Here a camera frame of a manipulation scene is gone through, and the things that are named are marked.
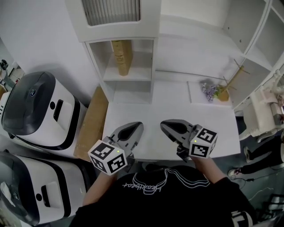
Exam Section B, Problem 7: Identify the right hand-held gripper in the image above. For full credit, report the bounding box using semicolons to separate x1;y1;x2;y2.
160;119;219;162

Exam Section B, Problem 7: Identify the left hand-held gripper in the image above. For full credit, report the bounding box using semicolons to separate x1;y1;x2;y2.
87;121;144;176

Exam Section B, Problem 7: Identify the tan box with gold crest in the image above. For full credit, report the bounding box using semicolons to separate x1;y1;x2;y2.
110;40;133;77

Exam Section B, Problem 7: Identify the person's right forearm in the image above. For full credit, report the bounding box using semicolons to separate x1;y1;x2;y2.
192;156;228;185

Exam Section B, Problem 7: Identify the person's left forearm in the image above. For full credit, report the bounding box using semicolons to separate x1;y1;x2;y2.
82;170;125;207

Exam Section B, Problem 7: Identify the white shelving unit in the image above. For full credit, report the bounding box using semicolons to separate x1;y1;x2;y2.
65;0;284;160

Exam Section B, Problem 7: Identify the brown cardboard board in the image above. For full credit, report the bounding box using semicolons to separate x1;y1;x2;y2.
73;86;110;162

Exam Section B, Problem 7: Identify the purple flower bunch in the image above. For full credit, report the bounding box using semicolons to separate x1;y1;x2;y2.
201;82;221;102

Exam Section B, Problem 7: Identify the wooden branch stand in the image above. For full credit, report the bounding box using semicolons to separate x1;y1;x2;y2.
218;58;251;102

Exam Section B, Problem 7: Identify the white black service robot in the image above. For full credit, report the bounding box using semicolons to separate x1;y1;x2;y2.
0;71;89;152
0;150;89;227

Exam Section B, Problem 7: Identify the person's black printed t-shirt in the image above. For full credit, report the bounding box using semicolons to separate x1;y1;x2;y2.
68;165;259;227

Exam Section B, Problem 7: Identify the white ornate chair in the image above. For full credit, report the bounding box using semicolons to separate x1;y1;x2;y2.
241;72;284;144

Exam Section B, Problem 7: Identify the white ribbed glass cabinet door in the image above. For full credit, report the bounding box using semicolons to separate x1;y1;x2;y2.
65;0;161;43

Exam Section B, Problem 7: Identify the white open shelf unit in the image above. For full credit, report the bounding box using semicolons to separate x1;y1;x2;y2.
221;0;284;109

